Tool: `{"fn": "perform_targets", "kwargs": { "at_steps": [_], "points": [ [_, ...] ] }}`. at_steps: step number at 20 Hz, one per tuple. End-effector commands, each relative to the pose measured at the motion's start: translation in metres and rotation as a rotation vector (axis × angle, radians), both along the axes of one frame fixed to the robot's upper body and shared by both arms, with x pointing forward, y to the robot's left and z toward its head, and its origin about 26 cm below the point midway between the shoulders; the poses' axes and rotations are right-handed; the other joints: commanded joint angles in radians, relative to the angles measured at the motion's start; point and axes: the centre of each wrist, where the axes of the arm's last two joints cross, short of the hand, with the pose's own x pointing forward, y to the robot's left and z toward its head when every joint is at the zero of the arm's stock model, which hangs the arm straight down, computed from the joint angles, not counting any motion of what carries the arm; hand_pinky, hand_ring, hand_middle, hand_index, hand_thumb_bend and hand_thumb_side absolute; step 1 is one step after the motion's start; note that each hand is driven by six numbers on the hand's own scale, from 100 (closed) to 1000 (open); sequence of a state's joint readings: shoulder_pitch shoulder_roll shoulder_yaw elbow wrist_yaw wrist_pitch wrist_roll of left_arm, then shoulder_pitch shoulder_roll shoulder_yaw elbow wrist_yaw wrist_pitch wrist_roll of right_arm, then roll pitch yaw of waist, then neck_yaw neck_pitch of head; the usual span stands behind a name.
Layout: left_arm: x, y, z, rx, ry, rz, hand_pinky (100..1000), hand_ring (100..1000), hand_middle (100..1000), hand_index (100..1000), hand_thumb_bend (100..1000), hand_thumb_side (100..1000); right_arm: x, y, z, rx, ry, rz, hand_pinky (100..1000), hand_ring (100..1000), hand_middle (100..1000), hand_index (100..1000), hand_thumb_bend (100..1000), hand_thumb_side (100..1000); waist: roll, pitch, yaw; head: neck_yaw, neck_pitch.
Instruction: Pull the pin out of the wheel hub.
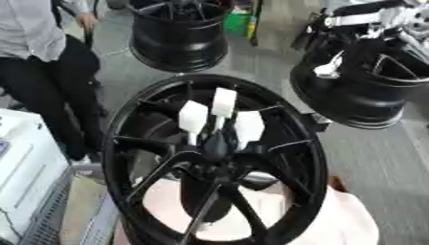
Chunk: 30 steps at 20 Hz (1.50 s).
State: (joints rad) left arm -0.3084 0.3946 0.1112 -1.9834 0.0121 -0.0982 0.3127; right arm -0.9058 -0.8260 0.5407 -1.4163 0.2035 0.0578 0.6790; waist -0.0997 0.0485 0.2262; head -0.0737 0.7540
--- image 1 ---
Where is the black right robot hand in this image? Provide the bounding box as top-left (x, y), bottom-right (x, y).
top-left (311, 28), bottom-right (395, 81)

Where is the person's hand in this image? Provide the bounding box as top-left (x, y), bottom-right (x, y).
top-left (74, 11), bottom-right (102, 32)

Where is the black wheel rim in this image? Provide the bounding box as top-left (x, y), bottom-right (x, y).
top-left (288, 13), bottom-right (429, 130)
top-left (127, 0), bottom-right (237, 74)

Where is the white pin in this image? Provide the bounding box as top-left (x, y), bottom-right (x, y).
top-left (177, 100), bottom-right (210, 146)
top-left (209, 87), bottom-right (240, 134)
top-left (233, 110), bottom-right (267, 151)

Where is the white cover under wheel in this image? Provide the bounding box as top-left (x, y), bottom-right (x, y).
top-left (110, 177), bottom-right (382, 245)

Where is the large black spoked wheel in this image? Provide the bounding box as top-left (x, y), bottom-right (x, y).
top-left (101, 73), bottom-right (330, 245)

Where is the person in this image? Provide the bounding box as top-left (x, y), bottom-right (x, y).
top-left (0, 0), bottom-right (109, 167)

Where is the green box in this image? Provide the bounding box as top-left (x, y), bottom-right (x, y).
top-left (222, 11), bottom-right (260, 38)

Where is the white machine case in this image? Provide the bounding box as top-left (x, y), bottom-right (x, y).
top-left (0, 108), bottom-right (73, 245)

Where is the grey perforated metal tray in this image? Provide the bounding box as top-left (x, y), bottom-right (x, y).
top-left (20, 164), bottom-right (123, 245)

